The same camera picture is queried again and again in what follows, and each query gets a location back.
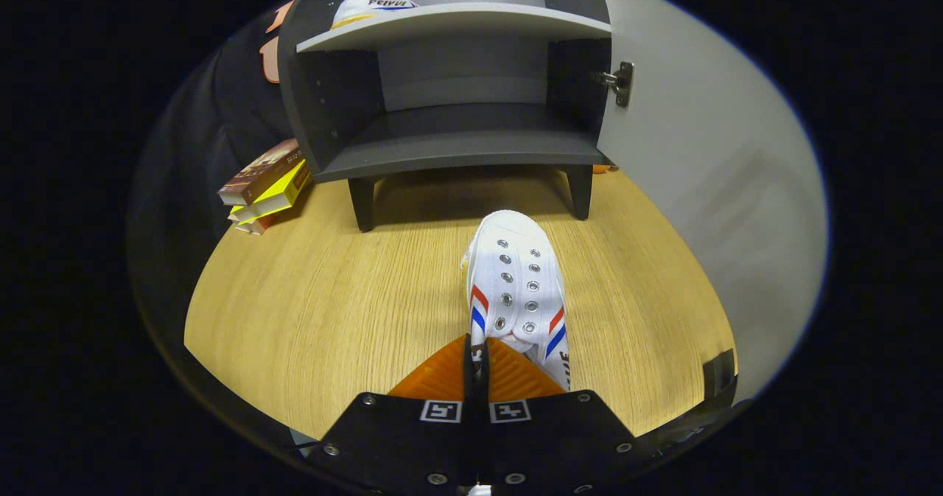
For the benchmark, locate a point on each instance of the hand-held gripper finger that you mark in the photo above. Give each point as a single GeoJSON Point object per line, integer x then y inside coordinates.
{"type": "Point", "coordinates": [485, 393]}
{"type": "Point", "coordinates": [469, 393]}

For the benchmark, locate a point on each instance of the white striped canvas shoe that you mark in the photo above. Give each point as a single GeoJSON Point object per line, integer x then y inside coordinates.
{"type": "Point", "coordinates": [368, 9]}
{"type": "Point", "coordinates": [516, 275]}

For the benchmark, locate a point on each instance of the dark grey shoe cabinet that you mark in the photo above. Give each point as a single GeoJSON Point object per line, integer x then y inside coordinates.
{"type": "Point", "coordinates": [457, 149]}

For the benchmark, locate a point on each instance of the beige shoe cabinet door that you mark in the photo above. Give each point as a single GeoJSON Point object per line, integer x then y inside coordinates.
{"type": "Point", "coordinates": [722, 186]}

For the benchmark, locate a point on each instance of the metal door hinge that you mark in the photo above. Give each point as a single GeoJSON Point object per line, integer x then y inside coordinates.
{"type": "Point", "coordinates": [622, 83]}

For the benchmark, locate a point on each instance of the orange book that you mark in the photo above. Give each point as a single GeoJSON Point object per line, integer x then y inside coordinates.
{"type": "Point", "coordinates": [258, 225]}

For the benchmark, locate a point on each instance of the yellow book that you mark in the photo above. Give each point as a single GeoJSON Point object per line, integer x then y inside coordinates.
{"type": "Point", "coordinates": [276, 197]}

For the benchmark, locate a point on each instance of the brown book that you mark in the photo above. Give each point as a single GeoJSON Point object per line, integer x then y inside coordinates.
{"type": "Point", "coordinates": [261, 172]}

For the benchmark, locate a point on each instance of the black backdrop cloth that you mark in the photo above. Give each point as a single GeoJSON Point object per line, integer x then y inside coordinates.
{"type": "Point", "coordinates": [221, 113]}

